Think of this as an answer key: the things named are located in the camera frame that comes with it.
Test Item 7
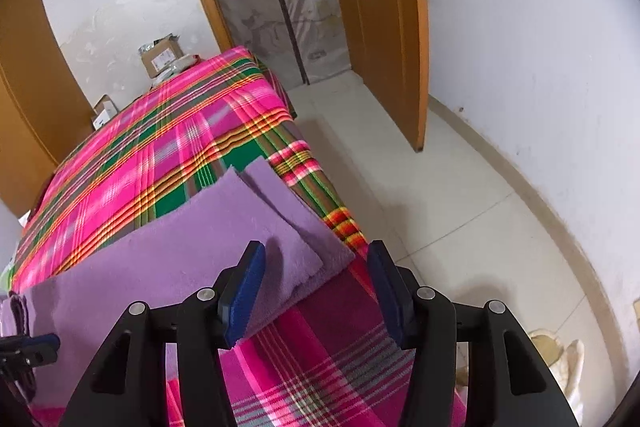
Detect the purple fleece garment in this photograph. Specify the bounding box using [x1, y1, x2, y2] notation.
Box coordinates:
[20, 158, 355, 409]

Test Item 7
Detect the pink green plaid tablecloth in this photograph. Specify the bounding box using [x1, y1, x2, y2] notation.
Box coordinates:
[9, 46, 413, 426]

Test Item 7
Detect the white sack on floor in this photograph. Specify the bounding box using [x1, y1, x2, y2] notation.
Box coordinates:
[528, 329, 586, 426]

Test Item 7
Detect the white cardboard box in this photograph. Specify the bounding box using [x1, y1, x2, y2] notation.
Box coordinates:
[92, 94, 118, 130]

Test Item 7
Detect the wooden wardrobe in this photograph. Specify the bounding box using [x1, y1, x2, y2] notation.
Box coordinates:
[1, 0, 93, 218]

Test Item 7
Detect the brown cardboard box with label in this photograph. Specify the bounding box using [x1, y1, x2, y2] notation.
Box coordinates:
[138, 34, 184, 78]

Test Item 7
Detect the wooden door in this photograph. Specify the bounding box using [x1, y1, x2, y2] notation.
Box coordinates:
[338, 0, 430, 152]

